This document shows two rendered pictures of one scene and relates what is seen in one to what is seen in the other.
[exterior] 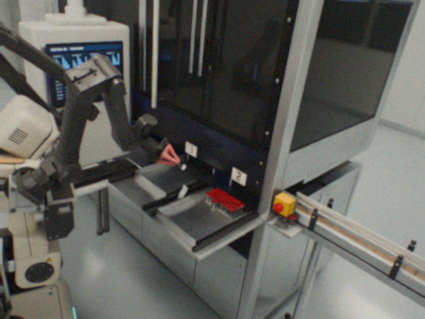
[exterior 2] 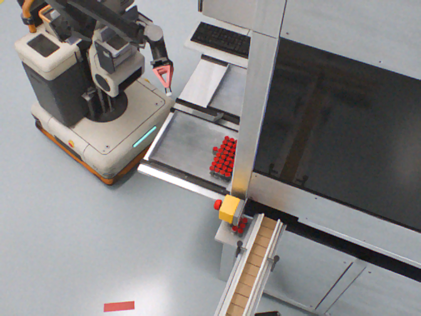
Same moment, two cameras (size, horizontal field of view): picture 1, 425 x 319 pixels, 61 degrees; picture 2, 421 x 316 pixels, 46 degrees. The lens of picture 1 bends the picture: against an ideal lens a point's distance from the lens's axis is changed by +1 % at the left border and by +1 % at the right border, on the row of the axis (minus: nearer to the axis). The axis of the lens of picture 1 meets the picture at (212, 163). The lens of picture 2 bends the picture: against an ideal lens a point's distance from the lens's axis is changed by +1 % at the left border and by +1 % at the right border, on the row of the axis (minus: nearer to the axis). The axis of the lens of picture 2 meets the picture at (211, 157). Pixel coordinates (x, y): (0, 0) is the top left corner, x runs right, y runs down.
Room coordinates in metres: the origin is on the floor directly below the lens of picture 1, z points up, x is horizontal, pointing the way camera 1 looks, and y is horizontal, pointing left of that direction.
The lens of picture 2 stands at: (0.95, -1.01, 2.59)
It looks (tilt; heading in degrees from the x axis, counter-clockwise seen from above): 58 degrees down; 67
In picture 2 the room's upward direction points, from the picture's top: 3 degrees clockwise
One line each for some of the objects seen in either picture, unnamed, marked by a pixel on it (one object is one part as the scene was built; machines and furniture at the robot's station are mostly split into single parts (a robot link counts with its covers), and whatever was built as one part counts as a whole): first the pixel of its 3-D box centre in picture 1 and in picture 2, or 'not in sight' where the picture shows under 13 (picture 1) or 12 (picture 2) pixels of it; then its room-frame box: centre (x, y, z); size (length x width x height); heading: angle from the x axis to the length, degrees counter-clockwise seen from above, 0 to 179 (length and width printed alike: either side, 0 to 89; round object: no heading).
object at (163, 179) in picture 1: (176, 174); (253, 98); (1.63, 0.18, 0.90); 0.34 x 0.26 x 0.04; 137
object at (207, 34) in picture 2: (101, 171); (232, 41); (1.70, 0.60, 0.82); 0.40 x 0.14 x 0.02; 138
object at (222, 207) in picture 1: (219, 205); (219, 155); (1.38, -0.05, 0.90); 0.18 x 0.02 x 0.05; 47
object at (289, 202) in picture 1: (285, 203); (231, 209); (1.32, -0.33, 0.99); 0.08 x 0.07 x 0.07; 137
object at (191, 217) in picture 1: (204, 212); (199, 148); (1.32, 0.01, 0.90); 0.34 x 0.26 x 0.04; 137
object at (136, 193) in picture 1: (186, 197); (223, 125); (1.47, 0.10, 0.87); 0.70 x 0.48 x 0.02; 47
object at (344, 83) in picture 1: (354, 72); (420, 168); (1.71, -0.60, 1.50); 0.85 x 0.01 x 0.59; 137
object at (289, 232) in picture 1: (287, 224); (237, 231); (1.34, -0.37, 0.87); 0.14 x 0.13 x 0.02; 137
